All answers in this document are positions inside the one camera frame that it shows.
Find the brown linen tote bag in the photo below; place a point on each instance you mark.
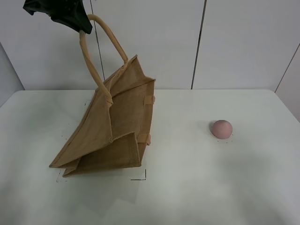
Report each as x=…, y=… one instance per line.
x=115, y=130

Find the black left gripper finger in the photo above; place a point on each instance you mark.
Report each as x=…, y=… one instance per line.
x=70, y=13

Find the pink peach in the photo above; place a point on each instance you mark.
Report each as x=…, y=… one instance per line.
x=221, y=129

